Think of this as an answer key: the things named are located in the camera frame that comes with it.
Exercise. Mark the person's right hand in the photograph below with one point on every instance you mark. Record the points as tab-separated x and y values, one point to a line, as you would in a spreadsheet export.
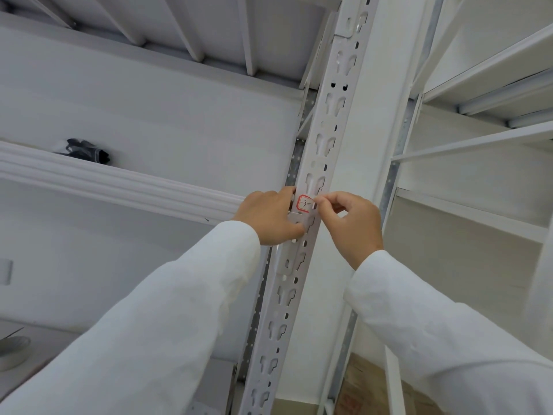
358	231

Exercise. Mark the person's left hand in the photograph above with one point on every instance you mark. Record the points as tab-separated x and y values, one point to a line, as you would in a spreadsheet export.
263	218

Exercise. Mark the person's left thumb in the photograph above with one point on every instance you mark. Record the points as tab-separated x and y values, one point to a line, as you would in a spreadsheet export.
293	231

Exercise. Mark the person's right thumb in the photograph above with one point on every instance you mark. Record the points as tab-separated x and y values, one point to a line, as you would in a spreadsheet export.
326	218

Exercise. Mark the white red-bordered label sticker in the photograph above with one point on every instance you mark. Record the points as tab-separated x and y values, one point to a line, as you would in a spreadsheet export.
303	203

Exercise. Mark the person's right forearm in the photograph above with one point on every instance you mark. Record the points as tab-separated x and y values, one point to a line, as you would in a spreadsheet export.
445	341

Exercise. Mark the person's left forearm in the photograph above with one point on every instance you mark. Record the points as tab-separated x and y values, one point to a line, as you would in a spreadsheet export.
142	328

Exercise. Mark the grey perforated shelf upright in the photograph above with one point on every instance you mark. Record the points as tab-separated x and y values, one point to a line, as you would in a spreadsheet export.
391	181

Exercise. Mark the white perforated shelf upright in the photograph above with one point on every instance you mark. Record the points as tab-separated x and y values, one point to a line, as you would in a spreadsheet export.
332	107

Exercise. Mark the brown cardboard box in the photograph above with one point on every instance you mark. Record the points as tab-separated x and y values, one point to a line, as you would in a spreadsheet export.
367	384

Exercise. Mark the white metal shelving unit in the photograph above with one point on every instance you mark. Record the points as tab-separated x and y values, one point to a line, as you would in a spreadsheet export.
484	125

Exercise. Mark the white shelf crossbeam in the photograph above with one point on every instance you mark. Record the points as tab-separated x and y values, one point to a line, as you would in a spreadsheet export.
108	181

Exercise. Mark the black packaged item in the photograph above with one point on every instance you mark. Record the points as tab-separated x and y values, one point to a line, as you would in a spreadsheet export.
86	150

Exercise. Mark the white ribbed shelf deck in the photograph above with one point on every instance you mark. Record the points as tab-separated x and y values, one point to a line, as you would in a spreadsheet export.
194	30

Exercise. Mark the white tape roll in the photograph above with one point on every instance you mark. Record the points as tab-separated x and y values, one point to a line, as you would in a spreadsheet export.
12	352

